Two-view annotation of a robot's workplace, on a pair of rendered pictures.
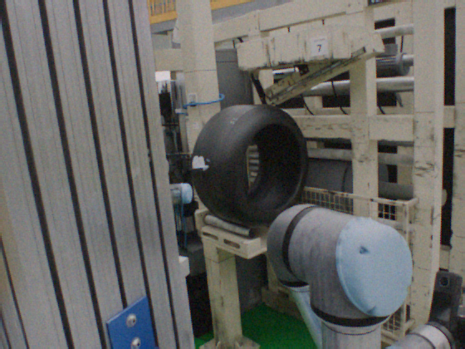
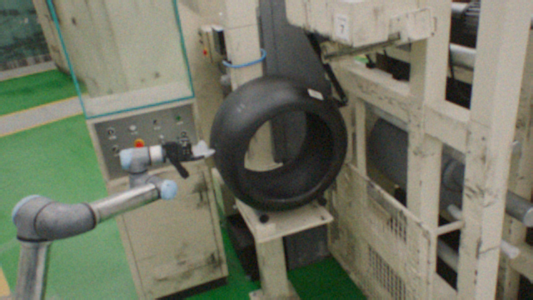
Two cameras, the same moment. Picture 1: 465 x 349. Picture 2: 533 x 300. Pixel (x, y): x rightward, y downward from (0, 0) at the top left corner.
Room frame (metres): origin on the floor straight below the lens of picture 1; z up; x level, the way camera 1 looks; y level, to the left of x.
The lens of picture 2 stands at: (0.17, -0.79, 2.02)
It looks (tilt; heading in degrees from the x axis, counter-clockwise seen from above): 25 degrees down; 23
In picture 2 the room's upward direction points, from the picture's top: 7 degrees counter-clockwise
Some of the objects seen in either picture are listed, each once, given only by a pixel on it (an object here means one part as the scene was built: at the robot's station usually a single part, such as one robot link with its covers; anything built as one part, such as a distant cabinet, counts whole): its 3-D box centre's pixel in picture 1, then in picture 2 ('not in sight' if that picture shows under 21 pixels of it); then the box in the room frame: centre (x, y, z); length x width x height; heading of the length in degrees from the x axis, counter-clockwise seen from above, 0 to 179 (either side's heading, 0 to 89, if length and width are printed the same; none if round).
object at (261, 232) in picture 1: (250, 236); (281, 210); (1.92, -0.10, 0.80); 0.37 x 0.36 x 0.02; 129
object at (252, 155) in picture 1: (266, 169); (330, 130); (2.33, -0.26, 1.05); 0.20 x 0.15 x 0.30; 39
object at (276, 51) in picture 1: (296, 50); (341, 9); (2.01, -0.41, 1.71); 0.61 x 0.25 x 0.15; 39
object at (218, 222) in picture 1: (228, 225); (252, 200); (1.83, 0.01, 0.90); 0.35 x 0.05 x 0.05; 39
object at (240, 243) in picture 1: (228, 238); (253, 212); (1.83, 0.01, 0.83); 0.36 x 0.09 x 0.06; 39
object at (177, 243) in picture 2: not in sight; (162, 197); (2.16, 0.76, 0.63); 0.56 x 0.41 x 1.27; 129
